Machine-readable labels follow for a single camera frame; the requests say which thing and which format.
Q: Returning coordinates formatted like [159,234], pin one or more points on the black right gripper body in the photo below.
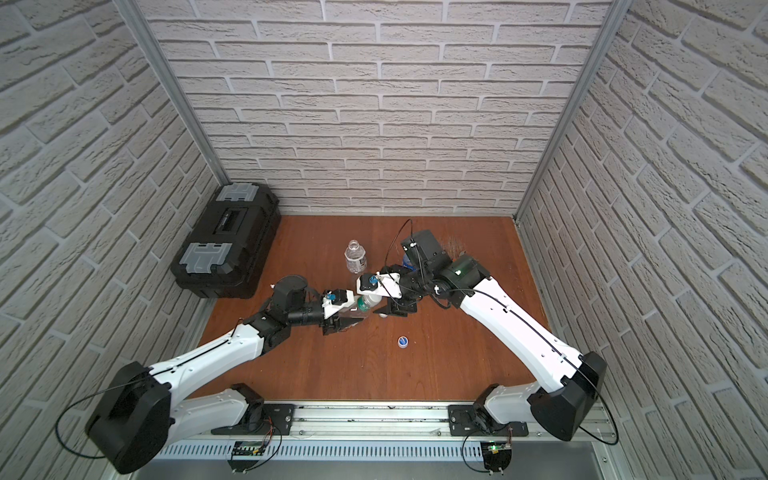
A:
[412,283]

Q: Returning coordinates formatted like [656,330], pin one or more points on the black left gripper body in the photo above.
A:
[334,318]

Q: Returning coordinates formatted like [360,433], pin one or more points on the grey white bottle cap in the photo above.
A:
[371,300]

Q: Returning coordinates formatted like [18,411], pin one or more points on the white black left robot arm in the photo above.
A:
[147,408]

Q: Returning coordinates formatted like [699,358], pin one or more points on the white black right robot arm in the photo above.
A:
[566,382]

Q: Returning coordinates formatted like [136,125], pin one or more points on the clear labelled standing bottle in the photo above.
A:
[355,257]

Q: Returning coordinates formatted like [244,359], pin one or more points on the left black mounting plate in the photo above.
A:
[259,416]

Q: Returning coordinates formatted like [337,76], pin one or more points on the black mounting plate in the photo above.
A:
[468,419]
[259,416]

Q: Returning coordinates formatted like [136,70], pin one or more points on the black plastic toolbox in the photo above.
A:
[225,254]

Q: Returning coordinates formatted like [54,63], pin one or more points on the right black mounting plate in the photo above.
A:
[468,419]

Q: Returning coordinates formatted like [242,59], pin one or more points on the left controller circuit board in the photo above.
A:
[246,456]

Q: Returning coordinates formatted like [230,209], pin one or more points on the controller circuit board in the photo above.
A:
[496,457]
[246,456]

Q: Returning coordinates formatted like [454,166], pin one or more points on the right controller circuit board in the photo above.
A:
[496,457]

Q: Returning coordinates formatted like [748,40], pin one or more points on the left corner aluminium profile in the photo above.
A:
[140,29]

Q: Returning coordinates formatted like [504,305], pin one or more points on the corner aluminium profile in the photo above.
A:
[140,29]
[608,30]

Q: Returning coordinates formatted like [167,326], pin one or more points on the right corner aluminium profile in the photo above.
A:
[608,30]

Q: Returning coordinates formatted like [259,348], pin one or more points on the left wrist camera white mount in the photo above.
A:
[336,301]

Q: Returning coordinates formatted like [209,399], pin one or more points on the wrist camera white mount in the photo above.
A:
[380,284]
[336,301]

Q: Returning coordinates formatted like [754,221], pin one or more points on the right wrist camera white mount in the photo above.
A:
[380,284]

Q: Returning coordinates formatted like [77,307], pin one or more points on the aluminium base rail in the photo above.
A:
[356,431]

